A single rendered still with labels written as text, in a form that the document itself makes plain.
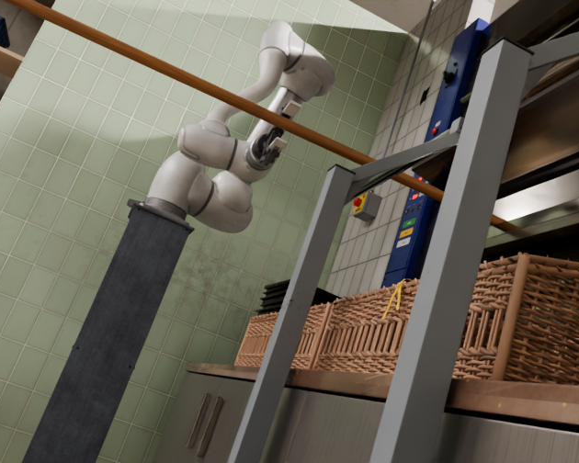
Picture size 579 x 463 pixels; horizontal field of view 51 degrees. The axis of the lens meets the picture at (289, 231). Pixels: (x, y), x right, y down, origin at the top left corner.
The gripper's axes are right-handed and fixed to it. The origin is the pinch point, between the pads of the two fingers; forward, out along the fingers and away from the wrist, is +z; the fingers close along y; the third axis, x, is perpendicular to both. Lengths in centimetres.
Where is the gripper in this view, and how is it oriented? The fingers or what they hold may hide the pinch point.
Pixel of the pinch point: (286, 124)
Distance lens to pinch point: 158.9
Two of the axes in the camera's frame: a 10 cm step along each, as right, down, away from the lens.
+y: -3.2, 9.0, -3.0
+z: 3.0, -2.0, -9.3
